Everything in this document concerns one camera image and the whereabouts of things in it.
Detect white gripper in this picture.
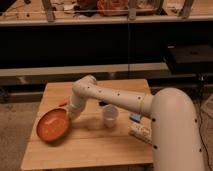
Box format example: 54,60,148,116
67,103,84,120

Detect orange ceramic bowl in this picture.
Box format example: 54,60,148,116
36,108,69,142

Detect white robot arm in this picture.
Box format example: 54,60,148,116
68,75,205,171

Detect orange carrot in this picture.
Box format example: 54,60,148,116
59,99,70,107

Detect blue sponge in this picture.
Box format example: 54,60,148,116
129,113,142,123

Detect white tube bottle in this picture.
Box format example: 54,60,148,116
129,123,152,144

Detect wooden shelf rack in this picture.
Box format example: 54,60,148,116
0,0,213,27

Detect black box on shelf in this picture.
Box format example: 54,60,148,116
165,45,213,74

